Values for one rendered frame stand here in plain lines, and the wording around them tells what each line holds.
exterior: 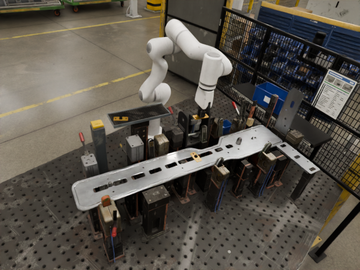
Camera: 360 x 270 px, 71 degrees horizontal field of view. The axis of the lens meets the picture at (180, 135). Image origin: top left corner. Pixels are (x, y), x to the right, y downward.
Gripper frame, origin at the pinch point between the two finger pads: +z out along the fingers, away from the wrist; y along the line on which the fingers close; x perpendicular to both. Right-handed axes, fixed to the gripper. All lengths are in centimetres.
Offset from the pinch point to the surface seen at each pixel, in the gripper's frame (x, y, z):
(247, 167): 29.3, 18.1, 33.3
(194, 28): 133, -244, 36
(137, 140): -29.8, -13.5, 22.7
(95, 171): -55, -8, 34
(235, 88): 78, -65, 30
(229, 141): 31.3, -5.6, 32.7
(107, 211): -56, 23, 27
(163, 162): -17.8, -2.5, 33.4
